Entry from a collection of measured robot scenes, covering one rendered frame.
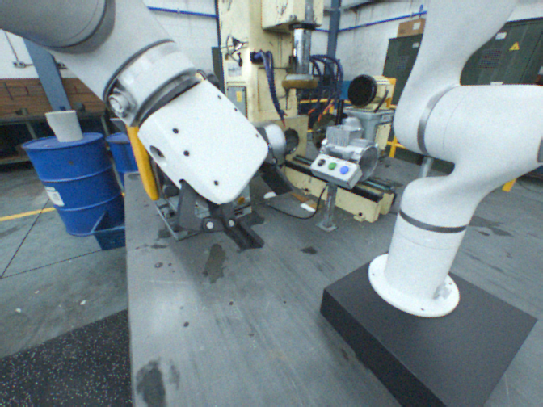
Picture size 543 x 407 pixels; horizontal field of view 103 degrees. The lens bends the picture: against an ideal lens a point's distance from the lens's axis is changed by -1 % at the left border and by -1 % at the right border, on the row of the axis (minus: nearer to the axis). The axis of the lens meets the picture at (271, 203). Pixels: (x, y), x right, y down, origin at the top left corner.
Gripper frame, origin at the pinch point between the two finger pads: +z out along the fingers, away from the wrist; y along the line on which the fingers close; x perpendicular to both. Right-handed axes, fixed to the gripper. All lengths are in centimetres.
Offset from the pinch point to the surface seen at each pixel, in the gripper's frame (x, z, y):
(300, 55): 29, -10, 98
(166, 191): 55, -6, 17
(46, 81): 476, -251, 196
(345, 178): 14, 27, 43
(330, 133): 26, 23, 76
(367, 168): 20, 45, 75
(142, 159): 58, -18, 20
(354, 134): 17, 27, 76
